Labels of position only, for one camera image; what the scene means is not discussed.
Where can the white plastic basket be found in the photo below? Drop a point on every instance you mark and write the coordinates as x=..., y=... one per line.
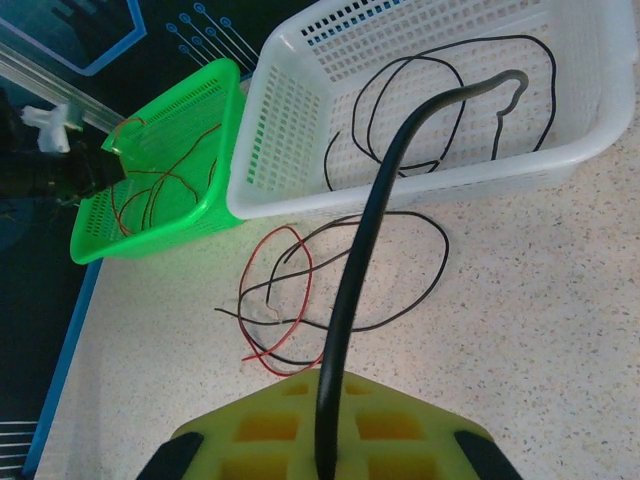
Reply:
x=295, y=205

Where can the green plastic basket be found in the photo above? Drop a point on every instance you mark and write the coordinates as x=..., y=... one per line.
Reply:
x=150, y=245

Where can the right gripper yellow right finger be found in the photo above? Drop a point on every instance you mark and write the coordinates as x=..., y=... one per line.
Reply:
x=400, y=430

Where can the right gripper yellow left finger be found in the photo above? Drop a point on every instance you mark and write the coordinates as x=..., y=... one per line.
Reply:
x=260, y=430

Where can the aluminium frame post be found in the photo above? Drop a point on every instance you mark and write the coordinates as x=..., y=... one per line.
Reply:
x=30, y=65

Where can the blue table edge strip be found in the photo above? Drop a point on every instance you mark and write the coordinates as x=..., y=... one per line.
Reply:
x=64, y=360

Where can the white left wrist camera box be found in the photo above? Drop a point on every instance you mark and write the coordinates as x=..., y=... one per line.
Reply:
x=47, y=125

